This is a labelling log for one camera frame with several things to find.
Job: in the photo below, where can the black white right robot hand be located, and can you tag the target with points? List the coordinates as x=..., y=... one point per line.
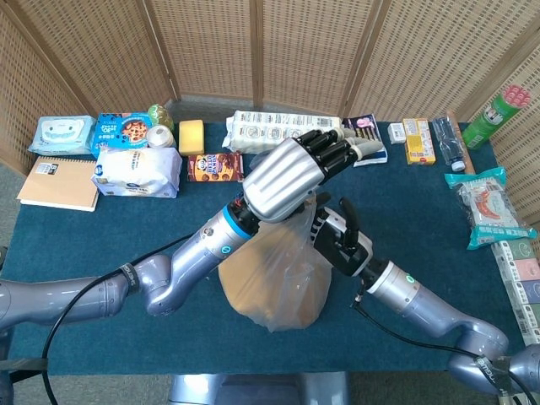
x=341, y=244

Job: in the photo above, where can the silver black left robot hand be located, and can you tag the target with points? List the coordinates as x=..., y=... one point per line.
x=282, y=177

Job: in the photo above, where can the clear plastic shopping bag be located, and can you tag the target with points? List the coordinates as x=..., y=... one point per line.
x=278, y=270

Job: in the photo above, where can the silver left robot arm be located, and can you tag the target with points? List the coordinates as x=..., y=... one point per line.
x=194, y=249

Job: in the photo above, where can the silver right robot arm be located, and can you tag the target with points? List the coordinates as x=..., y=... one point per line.
x=439, y=308

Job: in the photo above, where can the long white printed pack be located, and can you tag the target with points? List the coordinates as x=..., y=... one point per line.
x=261, y=131

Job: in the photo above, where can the brown plush toy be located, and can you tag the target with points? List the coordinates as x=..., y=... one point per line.
x=316, y=291

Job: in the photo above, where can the brown panda cookie box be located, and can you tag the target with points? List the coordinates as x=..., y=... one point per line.
x=215, y=166

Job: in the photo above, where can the light orange plush toy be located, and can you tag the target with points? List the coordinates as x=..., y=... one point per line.
x=253, y=278

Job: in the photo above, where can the black purple snack package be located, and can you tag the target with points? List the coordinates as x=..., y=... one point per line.
x=363, y=124

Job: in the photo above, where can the yellow sponge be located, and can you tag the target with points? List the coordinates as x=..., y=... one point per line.
x=191, y=137

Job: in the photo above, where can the small white box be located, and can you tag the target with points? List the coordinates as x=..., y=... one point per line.
x=396, y=133

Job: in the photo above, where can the rattan folding screen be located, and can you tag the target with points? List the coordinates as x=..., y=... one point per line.
x=295, y=50

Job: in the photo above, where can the yellow rectangular box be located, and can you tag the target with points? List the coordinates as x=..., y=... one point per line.
x=418, y=141

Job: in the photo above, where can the green round bottle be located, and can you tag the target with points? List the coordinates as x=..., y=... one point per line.
x=159, y=116

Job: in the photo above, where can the white blue tissue pack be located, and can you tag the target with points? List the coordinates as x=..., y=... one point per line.
x=135, y=171

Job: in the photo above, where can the teal snack package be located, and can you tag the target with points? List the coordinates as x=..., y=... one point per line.
x=489, y=206

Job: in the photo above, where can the teal table cloth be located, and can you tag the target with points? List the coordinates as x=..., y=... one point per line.
x=126, y=236

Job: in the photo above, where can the grey robot torso base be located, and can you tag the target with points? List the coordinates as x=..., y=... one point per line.
x=257, y=390

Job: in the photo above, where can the blue cookie package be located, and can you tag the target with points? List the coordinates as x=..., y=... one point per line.
x=120, y=131

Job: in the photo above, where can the pastel striped box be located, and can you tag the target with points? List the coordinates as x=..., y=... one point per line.
x=521, y=278

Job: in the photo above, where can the green tube can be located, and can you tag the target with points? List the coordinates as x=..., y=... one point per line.
x=491, y=120

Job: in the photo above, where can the brown spiral notebook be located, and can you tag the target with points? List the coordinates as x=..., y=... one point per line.
x=59, y=183

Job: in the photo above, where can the light blue wet wipes pack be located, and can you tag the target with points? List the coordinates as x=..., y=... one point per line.
x=59, y=135

